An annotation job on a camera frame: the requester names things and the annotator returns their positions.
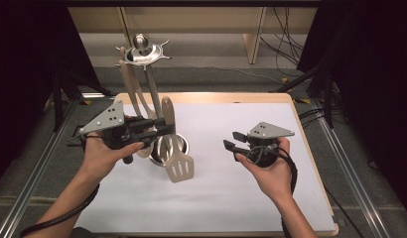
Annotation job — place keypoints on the black tripod stand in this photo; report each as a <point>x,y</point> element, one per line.
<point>57,99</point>
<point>327,99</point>

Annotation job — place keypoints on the beige perforated skimmer spoon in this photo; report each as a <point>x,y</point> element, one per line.
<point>144,99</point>

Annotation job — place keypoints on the aluminium floor rail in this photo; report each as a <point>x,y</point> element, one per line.
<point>36,178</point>
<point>350,172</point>

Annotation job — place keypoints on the beige slotted spatula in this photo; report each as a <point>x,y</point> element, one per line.
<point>169,110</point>

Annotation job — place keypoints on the black curtain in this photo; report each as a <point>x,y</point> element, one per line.
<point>373,82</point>
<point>26,66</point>

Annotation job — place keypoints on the person's left hand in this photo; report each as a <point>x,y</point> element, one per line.
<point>99,158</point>

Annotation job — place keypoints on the steel utensil rack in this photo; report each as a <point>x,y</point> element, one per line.
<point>140,41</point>

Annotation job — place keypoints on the white paper sheet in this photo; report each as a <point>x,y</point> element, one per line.
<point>224,191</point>

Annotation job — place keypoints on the person's right hand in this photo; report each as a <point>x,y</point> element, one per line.
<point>274,178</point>

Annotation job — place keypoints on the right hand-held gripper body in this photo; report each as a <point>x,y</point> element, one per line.
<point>267,132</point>

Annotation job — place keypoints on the light wooden shelf unit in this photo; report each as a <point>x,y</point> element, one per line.
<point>191,20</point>

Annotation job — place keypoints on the yellow tape piece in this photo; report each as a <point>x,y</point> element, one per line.
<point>284,80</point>
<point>304,100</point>
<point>87,102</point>

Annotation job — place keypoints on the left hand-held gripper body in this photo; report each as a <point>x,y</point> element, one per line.
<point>105,120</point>

